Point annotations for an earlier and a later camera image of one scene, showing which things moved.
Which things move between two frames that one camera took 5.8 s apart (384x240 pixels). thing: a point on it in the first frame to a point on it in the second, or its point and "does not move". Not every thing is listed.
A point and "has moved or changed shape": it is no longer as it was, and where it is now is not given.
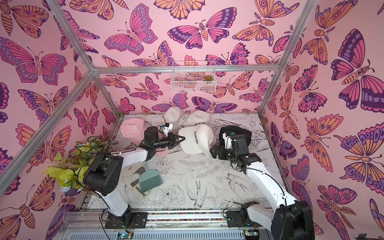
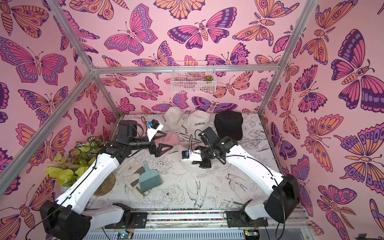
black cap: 237,130 has moved or changed shape
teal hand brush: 150,179 does not move
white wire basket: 193,76 does not move
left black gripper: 171,140 to 157,152
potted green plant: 69,171 does not move
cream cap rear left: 173,115 does not move
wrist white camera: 168,127 to 155,126
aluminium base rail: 164,225 does not move
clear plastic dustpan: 131,175 does not move
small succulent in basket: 208,78 does not move
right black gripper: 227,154 to 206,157
